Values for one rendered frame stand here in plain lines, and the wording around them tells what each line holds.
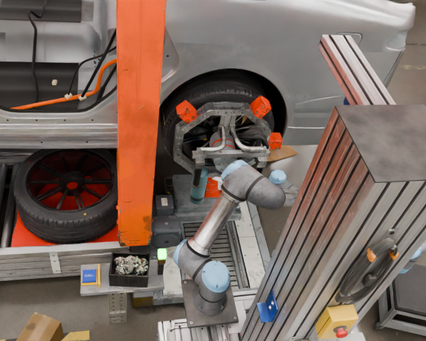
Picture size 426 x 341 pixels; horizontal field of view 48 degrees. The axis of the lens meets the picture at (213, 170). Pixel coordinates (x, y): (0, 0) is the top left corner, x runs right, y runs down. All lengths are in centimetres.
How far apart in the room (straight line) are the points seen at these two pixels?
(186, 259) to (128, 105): 67
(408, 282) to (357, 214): 207
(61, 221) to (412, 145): 204
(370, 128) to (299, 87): 155
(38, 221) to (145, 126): 110
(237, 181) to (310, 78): 100
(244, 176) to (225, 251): 143
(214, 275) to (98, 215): 104
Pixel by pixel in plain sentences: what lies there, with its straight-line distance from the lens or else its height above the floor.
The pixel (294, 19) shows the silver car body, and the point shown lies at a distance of 243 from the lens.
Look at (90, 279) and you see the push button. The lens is 258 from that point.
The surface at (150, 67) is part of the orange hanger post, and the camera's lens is 178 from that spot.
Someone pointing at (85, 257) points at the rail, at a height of 31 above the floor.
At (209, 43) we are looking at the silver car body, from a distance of 238.
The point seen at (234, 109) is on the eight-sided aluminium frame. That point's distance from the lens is 254.
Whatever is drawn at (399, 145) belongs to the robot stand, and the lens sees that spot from 115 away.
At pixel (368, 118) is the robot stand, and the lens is 119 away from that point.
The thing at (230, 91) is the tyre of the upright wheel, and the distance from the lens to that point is 257.
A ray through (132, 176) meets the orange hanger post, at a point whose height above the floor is 108.
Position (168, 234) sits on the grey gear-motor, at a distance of 284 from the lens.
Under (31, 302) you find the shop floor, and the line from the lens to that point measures 310.
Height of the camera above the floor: 271
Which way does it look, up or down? 46 degrees down
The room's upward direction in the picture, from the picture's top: 11 degrees clockwise
